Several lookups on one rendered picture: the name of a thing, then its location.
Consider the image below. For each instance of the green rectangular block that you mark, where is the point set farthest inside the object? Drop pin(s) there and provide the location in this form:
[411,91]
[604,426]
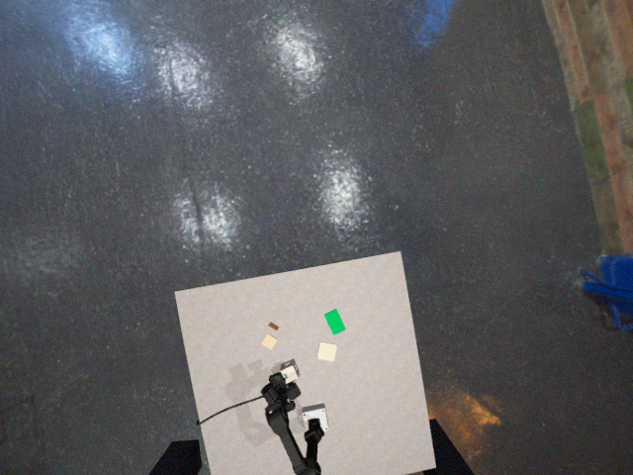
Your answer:
[335,322]

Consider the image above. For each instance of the cream flat square pad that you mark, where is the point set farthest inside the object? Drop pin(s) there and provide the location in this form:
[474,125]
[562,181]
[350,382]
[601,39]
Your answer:
[326,351]

